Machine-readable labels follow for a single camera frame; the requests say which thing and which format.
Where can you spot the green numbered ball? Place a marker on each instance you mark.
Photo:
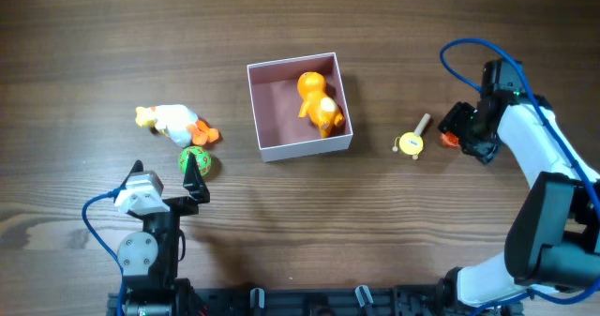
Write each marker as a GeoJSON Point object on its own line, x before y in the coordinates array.
{"type": "Point", "coordinates": [202, 157]}

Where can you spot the white yellow plush duck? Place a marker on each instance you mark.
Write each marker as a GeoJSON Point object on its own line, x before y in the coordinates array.
{"type": "Point", "coordinates": [177, 122]}

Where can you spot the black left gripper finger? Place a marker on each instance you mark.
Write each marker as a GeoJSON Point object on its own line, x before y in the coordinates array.
{"type": "Point", "coordinates": [194, 183]}
{"type": "Point", "coordinates": [136, 168]}

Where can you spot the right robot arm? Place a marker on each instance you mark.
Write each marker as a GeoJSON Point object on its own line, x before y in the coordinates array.
{"type": "Point", "coordinates": [553, 244]}

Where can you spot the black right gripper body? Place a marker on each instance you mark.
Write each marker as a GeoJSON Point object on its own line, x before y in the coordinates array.
{"type": "Point", "coordinates": [467, 143]}

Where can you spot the pink open cardboard box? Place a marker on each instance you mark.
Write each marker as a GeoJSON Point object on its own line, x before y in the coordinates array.
{"type": "Point", "coordinates": [276, 103]}

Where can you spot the orange plastic dinosaur toy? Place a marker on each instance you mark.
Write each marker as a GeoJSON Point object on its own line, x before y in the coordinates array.
{"type": "Point", "coordinates": [322, 110]}

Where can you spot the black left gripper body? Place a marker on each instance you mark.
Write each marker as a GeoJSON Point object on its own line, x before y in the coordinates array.
{"type": "Point", "coordinates": [175, 203]}

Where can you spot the yellow wooden rattle drum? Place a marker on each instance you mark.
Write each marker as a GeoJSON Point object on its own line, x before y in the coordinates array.
{"type": "Point", "coordinates": [411, 143]}

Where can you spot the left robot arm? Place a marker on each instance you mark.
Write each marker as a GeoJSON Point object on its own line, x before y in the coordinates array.
{"type": "Point", "coordinates": [149, 258]}

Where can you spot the orange round slotted toy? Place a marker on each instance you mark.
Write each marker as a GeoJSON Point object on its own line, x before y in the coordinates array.
{"type": "Point", "coordinates": [448, 139]}

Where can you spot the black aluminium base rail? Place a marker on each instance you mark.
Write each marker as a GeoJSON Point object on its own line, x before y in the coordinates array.
{"type": "Point", "coordinates": [396, 301]}

